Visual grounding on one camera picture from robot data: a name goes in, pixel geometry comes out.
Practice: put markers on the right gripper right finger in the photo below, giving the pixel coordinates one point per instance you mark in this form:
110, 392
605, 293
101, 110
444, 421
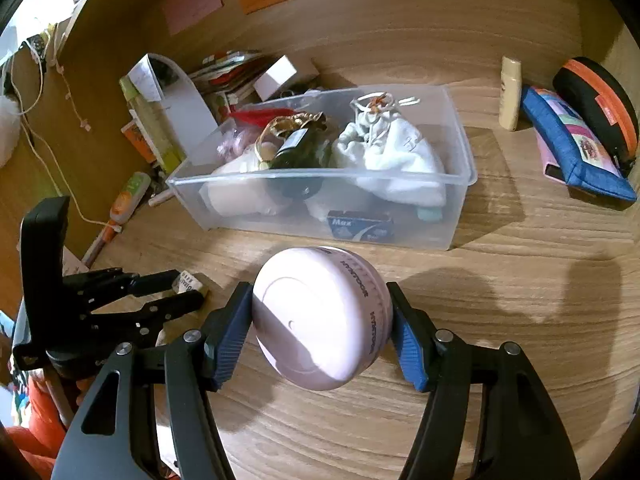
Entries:
521, 433

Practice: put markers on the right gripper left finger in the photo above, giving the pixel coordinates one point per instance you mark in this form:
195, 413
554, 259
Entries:
113, 434

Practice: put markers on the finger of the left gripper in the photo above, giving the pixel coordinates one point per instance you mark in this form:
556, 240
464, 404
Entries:
141, 328
95, 289

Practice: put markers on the round pink case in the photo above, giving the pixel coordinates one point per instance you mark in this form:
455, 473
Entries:
322, 315

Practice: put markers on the pink cable bundle bag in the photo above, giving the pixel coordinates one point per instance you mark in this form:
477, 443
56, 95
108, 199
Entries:
235, 143

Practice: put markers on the blue Max blade box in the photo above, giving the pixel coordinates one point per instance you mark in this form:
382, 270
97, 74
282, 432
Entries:
360, 226

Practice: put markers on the gold organza bag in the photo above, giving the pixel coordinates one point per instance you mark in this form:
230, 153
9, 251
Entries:
282, 127

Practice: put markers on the white drawstring pouch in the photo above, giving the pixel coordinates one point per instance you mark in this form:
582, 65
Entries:
380, 138

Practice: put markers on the mint green tube bottle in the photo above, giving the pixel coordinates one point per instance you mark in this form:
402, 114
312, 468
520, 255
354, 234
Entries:
429, 214

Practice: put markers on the orange green tube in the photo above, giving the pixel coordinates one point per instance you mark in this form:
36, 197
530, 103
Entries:
129, 197

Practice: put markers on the small lip balm tube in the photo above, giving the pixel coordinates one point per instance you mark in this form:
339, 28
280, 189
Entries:
160, 198

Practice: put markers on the orange book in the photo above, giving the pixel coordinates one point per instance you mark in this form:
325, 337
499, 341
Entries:
133, 134

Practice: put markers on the yellow green book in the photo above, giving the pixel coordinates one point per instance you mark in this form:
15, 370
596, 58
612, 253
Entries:
154, 127

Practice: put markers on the white fluffy pompom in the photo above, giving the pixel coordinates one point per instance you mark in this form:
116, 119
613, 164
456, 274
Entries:
9, 128

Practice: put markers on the white magazine file holder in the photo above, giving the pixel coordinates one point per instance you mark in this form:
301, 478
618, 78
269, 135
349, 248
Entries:
164, 85

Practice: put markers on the stack of books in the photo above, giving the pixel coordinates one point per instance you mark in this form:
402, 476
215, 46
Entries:
226, 80

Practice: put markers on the small white pink box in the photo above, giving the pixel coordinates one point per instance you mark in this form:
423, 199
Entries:
279, 76

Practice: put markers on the blue patchwork pouch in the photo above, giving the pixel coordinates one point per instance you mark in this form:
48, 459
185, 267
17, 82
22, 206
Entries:
582, 158

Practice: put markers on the clear plastic storage bin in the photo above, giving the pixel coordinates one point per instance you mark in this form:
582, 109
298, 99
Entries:
435, 117

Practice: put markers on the pink sticky note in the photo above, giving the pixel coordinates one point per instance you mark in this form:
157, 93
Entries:
182, 14

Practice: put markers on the cream lotion bottle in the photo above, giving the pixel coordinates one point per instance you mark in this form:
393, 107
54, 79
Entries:
510, 93

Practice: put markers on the black orange zip case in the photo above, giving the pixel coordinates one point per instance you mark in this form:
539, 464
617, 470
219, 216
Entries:
601, 101

